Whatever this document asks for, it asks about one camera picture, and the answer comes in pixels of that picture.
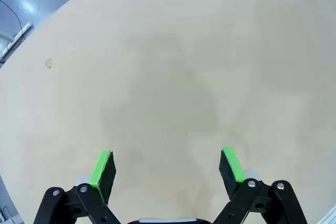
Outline white power strip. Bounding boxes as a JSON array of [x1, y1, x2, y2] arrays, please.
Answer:
[[0, 23, 34, 61]]

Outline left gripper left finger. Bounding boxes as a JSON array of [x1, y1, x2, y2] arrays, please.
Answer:
[[33, 150, 121, 224]]

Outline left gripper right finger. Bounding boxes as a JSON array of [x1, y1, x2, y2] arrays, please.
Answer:
[[212, 147, 308, 224]]

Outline thin black floor cable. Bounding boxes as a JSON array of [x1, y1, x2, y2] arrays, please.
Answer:
[[0, 0, 26, 41]]

